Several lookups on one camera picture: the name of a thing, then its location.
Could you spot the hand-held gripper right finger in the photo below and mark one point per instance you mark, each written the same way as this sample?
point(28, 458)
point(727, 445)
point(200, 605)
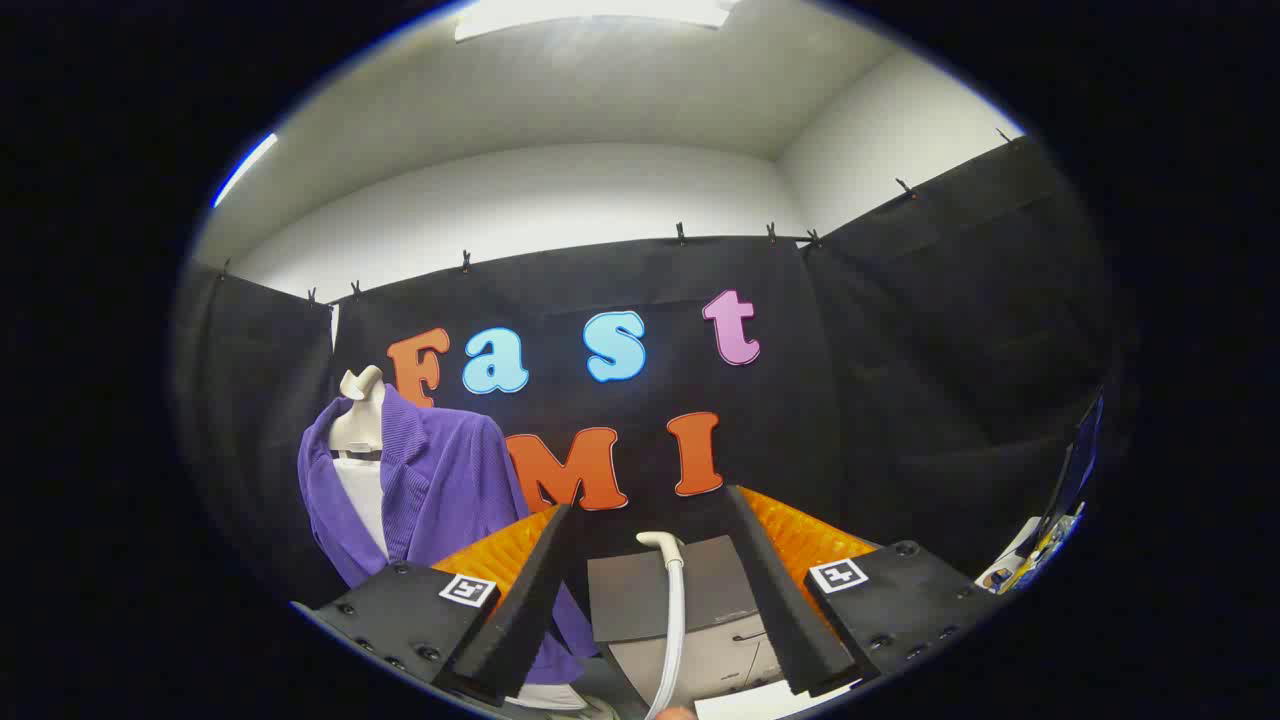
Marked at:
point(775, 600)

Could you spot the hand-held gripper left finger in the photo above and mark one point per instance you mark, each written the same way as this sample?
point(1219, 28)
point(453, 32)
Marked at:
point(530, 600)

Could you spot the grey cabinet with black top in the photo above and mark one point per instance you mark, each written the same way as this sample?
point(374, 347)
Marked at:
point(640, 600)

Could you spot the white side table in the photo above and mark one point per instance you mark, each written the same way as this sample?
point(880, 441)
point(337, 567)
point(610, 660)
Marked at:
point(1020, 560)

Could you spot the white mannequin torso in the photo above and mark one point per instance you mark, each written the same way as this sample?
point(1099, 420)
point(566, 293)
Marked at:
point(357, 420)

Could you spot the dark computer monitor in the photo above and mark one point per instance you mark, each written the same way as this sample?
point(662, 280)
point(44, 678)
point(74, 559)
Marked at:
point(1078, 460)

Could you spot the ceiling light panel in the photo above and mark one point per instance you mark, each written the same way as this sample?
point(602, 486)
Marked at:
point(590, 15)
point(245, 170)

